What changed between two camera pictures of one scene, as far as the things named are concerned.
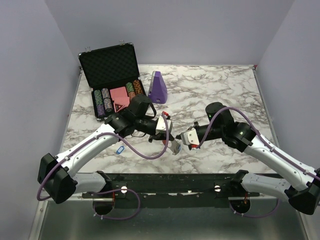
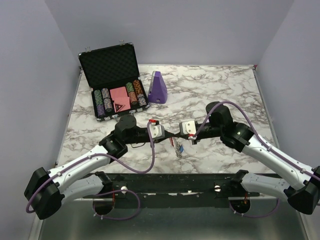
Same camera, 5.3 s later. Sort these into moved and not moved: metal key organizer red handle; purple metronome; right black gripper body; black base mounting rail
Moved: metal key organizer red handle
Not moved: black base mounting rail; purple metronome; right black gripper body
